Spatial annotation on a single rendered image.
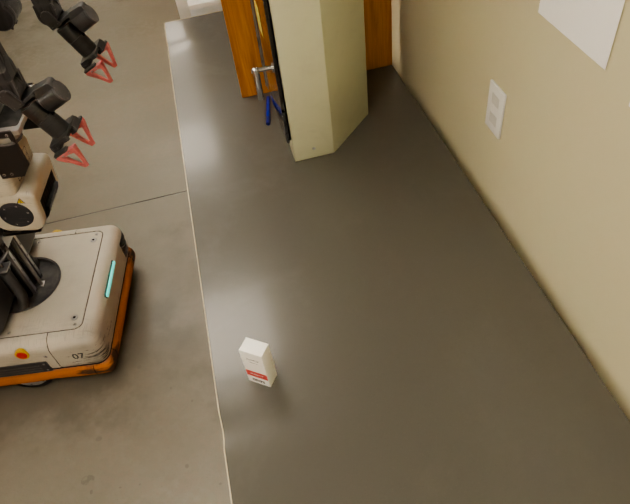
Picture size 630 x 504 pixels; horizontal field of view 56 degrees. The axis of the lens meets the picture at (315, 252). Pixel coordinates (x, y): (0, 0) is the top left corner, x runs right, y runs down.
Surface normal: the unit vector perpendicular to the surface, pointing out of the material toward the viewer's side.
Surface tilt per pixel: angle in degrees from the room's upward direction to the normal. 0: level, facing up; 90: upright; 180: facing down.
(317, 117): 90
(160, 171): 0
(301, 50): 90
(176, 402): 0
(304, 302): 0
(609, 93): 90
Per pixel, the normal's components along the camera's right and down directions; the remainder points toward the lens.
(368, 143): -0.11, -0.67
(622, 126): -0.97, 0.24
